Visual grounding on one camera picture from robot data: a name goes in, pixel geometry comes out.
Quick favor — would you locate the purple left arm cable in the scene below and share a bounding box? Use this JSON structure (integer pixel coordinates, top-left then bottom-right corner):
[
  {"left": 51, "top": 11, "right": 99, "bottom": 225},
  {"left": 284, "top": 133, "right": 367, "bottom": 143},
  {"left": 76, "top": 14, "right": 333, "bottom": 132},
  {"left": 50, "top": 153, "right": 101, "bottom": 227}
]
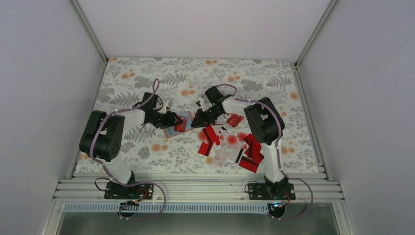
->
[{"left": 88, "top": 78, "right": 166, "bottom": 221}]

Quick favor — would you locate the red VIP chip card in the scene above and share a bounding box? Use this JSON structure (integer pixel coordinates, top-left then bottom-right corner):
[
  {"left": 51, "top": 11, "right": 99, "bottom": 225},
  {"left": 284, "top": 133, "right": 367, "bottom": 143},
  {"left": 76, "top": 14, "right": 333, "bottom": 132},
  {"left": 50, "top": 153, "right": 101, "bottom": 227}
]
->
[{"left": 174, "top": 116, "right": 188, "bottom": 132}]

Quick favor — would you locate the tan leather card holder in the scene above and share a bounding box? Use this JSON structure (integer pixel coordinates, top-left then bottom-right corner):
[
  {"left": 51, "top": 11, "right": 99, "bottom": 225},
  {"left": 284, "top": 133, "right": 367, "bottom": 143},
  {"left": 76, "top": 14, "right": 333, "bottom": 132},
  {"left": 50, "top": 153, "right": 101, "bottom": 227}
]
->
[{"left": 163, "top": 111, "right": 194, "bottom": 139}]

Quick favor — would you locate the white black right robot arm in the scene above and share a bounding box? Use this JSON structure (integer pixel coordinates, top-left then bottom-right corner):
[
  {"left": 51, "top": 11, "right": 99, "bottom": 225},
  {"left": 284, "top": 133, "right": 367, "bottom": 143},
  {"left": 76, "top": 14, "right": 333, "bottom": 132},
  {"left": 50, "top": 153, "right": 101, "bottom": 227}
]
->
[{"left": 191, "top": 95, "right": 288, "bottom": 199}]

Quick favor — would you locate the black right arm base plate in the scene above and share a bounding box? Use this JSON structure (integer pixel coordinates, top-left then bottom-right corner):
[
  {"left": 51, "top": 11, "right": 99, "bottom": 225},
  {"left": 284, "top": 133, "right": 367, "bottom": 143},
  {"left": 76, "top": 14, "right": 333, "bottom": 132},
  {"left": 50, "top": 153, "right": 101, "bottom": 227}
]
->
[{"left": 244, "top": 183, "right": 296, "bottom": 201}]

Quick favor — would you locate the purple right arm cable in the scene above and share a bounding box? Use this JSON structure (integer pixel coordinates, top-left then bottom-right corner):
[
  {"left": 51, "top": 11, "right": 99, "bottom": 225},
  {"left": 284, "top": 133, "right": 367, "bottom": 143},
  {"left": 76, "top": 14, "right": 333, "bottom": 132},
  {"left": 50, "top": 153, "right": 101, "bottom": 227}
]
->
[{"left": 201, "top": 83, "right": 314, "bottom": 221}]

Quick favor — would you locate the red card bottom of pile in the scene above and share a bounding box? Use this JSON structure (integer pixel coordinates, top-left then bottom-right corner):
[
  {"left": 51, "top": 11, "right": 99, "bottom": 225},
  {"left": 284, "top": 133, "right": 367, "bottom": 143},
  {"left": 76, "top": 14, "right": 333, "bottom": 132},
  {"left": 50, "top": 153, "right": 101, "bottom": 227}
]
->
[{"left": 238, "top": 157, "right": 259, "bottom": 173}]

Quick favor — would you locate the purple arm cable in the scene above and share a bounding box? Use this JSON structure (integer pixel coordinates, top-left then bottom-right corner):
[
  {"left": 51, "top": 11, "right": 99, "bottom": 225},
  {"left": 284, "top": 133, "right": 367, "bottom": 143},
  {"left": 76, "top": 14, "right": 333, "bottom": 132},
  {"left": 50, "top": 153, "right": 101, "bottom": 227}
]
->
[
  {"left": 88, "top": 78, "right": 166, "bottom": 221},
  {"left": 201, "top": 83, "right": 314, "bottom": 221}
]

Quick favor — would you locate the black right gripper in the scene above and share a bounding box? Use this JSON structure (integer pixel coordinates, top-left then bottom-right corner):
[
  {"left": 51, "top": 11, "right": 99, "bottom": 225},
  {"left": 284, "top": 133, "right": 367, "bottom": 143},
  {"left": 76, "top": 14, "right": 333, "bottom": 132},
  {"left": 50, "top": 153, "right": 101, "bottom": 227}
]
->
[{"left": 191, "top": 107, "right": 222, "bottom": 128}]

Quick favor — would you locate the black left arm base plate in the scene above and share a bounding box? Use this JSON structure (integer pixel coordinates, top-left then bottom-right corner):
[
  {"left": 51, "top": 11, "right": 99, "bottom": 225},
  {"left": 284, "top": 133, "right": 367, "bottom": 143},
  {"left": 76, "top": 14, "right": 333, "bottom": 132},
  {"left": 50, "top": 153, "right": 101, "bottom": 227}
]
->
[{"left": 104, "top": 182, "right": 154, "bottom": 200}]

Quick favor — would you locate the aluminium rail frame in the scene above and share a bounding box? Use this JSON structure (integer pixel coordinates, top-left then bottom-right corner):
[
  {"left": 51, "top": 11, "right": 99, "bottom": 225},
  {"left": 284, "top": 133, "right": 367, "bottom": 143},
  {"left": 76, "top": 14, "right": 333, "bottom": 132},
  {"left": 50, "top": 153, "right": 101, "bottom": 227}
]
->
[{"left": 53, "top": 173, "right": 345, "bottom": 203}]

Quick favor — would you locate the perforated grey cable duct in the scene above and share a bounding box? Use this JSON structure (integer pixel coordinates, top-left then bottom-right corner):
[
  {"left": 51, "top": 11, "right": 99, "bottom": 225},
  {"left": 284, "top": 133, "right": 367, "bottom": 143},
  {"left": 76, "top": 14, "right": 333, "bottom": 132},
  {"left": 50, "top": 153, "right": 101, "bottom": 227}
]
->
[{"left": 63, "top": 202, "right": 268, "bottom": 214}]

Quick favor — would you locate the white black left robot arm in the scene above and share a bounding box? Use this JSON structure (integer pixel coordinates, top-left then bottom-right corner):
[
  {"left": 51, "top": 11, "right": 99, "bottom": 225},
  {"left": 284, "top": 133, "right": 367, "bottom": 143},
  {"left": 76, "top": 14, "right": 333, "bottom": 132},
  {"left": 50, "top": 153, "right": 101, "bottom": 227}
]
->
[{"left": 79, "top": 107, "right": 183, "bottom": 198}]

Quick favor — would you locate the floral patterned table mat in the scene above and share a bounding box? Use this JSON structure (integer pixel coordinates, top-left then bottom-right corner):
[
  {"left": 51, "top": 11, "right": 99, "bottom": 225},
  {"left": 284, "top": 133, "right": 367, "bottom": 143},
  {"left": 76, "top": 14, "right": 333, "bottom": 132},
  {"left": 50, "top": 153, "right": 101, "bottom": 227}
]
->
[{"left": 95, "top": 57, "right": 318, "bottom": 174}]

